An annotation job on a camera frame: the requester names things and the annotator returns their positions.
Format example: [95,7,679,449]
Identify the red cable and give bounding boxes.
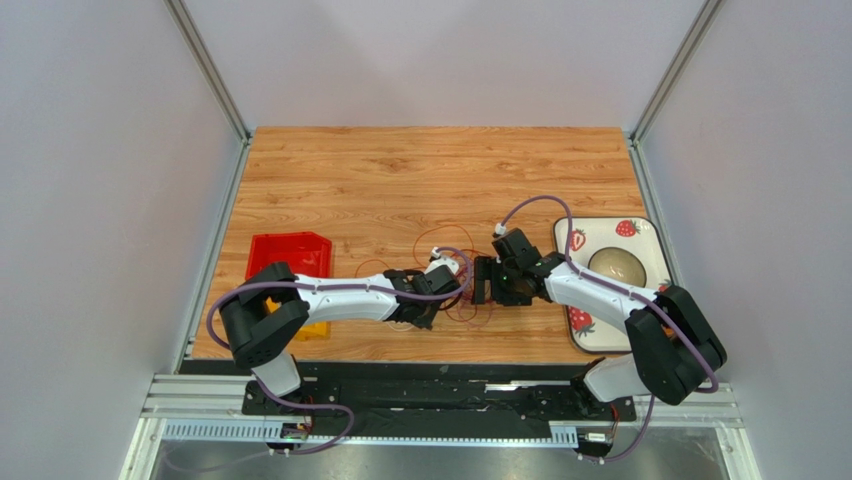
[439,266,497,331]

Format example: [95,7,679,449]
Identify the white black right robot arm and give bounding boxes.
[472,228,727,408]

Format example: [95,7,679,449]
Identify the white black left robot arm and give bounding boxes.
[205,247,472,397]

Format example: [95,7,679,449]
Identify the strawberry pattern tray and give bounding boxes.
[553,217,672,354]

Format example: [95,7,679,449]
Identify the beige ceramic bowl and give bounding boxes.
[588,247,647,287]

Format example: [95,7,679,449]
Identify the yellow plastic bin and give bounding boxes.
[265,298,331,341]

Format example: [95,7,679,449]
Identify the red plastic bin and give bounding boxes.
[244,232,332,280]

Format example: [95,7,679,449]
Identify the purple right arm hose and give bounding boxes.
[497,194,721,464]

